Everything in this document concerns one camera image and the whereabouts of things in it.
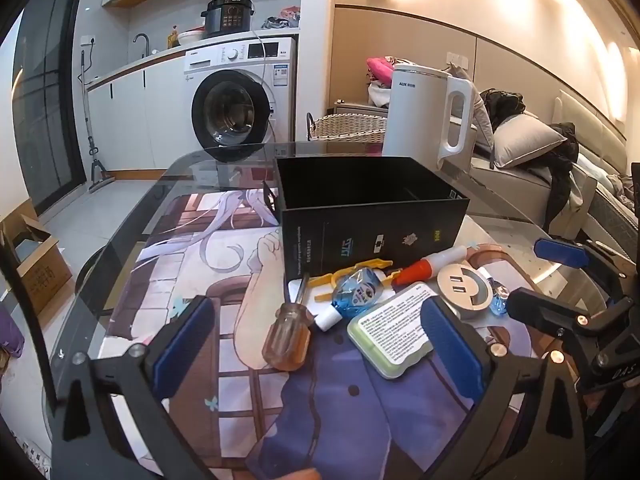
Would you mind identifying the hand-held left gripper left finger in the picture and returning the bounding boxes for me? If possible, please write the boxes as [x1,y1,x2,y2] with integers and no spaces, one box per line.
[50,295,218,480]

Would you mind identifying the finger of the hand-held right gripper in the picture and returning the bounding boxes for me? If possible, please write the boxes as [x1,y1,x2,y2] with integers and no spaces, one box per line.
[533,237,640,297]
[506,286,634,337]

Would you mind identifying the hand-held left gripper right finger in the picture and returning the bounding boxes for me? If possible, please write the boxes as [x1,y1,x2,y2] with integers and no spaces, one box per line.
[420,295,587,480]

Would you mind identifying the small clear blue item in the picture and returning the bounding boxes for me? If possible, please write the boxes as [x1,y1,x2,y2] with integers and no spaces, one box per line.
[490,280,511,316]

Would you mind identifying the green case with white label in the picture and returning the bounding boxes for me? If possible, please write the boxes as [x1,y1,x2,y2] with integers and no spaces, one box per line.
[347,282,436,380]

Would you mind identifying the round white socket hub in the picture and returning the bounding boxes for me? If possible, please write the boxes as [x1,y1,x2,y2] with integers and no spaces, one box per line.
[436,262,496,320]

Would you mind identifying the white tube with red cap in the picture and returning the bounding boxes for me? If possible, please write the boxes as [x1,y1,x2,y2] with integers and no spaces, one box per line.
[392,246,468,288]

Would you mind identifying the amber handle screwdriver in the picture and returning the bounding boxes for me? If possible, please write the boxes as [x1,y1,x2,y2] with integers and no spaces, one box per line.
[262,274,315,372]

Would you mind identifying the black cardboard box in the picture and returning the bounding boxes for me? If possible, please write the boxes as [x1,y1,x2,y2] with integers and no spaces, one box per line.
[262,156,471,281]

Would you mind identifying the yellow plastic ring tool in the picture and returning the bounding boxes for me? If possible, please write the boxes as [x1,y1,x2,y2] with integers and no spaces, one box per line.
[306,259,401,303]

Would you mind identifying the printed desk mat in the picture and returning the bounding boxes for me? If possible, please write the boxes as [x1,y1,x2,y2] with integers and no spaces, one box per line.
[97,187,601,480]

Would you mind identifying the black jacket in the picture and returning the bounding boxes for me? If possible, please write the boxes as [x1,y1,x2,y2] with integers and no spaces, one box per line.
[540,122,581,233]

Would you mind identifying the grey pillow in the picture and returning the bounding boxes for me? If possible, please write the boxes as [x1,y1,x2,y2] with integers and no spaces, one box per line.
[492,114,568,170]

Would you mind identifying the light grey sofa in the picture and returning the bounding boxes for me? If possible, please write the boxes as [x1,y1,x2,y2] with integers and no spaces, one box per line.
[470,90,640,261]

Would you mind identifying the black garment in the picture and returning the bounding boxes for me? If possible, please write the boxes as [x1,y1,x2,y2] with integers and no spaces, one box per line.
[482,91,526,131]

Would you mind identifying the open cardboard box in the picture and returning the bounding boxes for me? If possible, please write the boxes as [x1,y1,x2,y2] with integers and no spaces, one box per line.
[0,200,73,316]

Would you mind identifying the purple cloth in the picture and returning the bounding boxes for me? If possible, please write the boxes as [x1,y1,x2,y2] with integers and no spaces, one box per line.
[0,305,26,358]

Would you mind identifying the white electric kettle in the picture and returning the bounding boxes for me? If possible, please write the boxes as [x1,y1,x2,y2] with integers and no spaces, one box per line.
[381,62,473,171]

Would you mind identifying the white kitchen counter cabinet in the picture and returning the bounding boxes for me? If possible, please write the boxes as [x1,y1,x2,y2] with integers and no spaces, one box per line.
[87,47,196,171]

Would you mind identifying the flat mop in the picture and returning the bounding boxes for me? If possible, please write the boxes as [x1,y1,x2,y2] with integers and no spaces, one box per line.
[77,50,116,193]

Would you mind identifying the white washing machine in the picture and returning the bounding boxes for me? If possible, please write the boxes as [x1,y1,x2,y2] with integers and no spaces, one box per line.
[182,36,298,163]

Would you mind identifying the beige clothes pile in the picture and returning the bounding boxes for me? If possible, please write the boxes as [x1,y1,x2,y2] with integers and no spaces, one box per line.
[367,80,396,108]

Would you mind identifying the wicker basket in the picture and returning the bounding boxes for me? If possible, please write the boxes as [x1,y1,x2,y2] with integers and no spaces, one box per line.
[306,112,388,145]

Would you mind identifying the grey side cabinet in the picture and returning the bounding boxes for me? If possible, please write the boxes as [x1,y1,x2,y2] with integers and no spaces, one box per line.
[334,100,390,118]

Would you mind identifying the pink cloth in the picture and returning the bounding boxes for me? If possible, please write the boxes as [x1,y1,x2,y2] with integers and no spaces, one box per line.
[366,56,401,81]

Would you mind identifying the sliding glass door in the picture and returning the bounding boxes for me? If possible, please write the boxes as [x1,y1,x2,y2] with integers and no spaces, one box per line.
[12,0,88,211]

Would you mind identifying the black pressure cooker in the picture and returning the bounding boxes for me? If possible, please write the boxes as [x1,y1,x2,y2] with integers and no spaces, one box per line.
[201,0,256,37]

